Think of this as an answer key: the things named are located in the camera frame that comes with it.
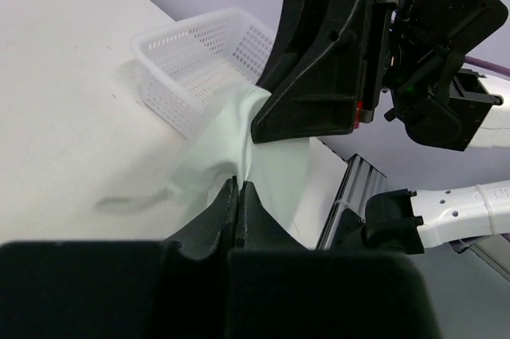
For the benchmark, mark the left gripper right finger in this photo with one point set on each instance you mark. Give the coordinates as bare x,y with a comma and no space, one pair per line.
256,229

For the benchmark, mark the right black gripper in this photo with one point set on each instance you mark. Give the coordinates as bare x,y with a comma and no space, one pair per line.
325,71

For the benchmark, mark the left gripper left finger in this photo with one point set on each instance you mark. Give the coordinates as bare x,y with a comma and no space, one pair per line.
212,232

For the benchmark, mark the white bra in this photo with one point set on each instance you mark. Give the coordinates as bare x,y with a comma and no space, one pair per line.
220,148

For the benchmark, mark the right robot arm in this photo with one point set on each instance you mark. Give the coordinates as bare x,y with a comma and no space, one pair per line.
443,103

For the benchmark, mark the white plastic mesh basket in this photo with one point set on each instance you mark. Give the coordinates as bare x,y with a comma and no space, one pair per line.
185,63

